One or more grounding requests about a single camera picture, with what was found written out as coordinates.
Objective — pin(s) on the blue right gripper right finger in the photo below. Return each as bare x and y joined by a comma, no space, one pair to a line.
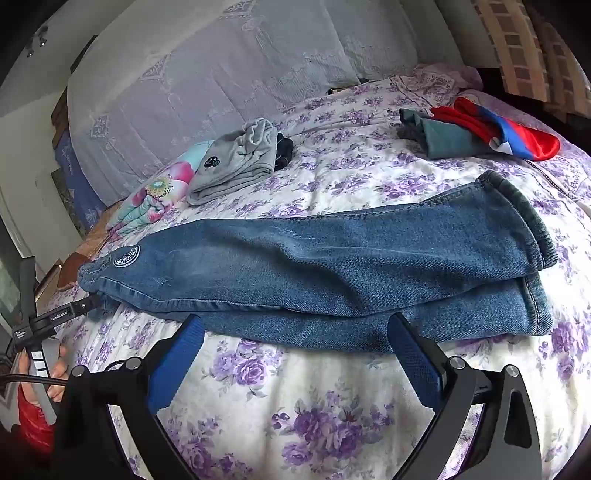
505,444

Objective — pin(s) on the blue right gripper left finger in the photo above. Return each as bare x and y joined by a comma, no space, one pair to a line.
140,387

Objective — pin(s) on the blue denim jeans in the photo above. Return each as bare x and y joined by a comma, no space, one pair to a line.
462,265

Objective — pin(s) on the person's left hand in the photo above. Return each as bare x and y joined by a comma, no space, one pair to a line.
59,371

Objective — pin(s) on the brown satin pillow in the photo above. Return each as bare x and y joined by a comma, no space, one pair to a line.
86,252

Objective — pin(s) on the red jacket sleeve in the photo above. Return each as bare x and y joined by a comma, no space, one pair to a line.
33,431

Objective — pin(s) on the blue patterned pillow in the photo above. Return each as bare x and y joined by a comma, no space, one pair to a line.
87,206

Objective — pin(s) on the folded floral quilt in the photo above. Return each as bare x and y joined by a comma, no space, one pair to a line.
157,195

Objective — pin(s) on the folded grey sweatpants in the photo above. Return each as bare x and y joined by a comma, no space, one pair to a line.
234,161

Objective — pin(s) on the white lace headboard cover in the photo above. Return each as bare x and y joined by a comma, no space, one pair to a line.
167,74

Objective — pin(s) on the dark navy garment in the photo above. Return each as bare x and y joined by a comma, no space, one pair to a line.
284,152

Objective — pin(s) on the red blue satin garment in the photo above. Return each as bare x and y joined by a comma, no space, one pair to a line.
500,134

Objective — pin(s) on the dark green folded garment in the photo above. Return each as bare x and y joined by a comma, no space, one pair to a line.
437,139

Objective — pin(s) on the brown checked curtain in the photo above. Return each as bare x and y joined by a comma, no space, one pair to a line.
535,61

